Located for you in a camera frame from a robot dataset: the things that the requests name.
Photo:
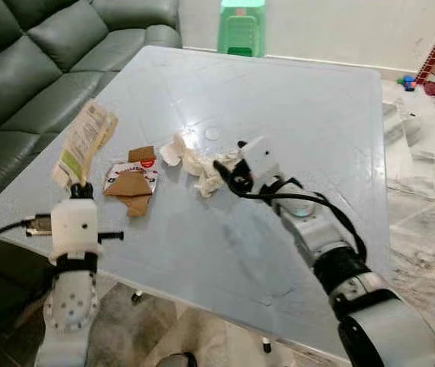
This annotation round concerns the green plastic stool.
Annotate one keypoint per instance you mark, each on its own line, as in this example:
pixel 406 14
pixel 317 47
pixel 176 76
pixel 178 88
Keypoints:
pixel 241 30

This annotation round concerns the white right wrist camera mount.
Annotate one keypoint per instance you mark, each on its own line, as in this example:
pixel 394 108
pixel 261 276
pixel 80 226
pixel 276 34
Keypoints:
pixel 261 159

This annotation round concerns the dark green leather sofa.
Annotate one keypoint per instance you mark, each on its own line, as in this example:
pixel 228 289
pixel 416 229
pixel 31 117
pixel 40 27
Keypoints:
pixel 41 61

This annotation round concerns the beige green snack packet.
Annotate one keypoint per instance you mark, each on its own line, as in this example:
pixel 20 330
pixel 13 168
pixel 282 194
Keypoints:
pixel 86 141

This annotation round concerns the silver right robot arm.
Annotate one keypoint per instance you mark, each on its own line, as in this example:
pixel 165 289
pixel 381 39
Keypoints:
pixel 339 267

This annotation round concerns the black table leg foot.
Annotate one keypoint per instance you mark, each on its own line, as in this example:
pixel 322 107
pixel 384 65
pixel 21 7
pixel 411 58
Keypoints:
pixel 135 296
pixel 267 345

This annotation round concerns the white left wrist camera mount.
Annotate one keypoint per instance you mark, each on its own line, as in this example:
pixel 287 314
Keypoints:
pixel 74 225

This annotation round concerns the white tissue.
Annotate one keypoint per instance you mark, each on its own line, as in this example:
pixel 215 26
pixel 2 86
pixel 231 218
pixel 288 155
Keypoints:
pixel 198 160

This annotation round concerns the small blue toy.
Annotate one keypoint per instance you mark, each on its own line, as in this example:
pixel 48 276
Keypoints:
pixel 407 82

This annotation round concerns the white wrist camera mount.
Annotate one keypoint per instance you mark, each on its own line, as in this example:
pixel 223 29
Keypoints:
pixel 74 225
pixel 261 159

